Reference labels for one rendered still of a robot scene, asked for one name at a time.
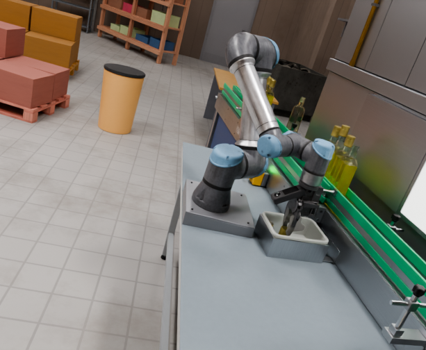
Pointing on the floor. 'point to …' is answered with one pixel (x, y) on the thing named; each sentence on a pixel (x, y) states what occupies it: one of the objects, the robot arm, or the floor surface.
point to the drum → (119, 98)
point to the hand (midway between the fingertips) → (285, 230)
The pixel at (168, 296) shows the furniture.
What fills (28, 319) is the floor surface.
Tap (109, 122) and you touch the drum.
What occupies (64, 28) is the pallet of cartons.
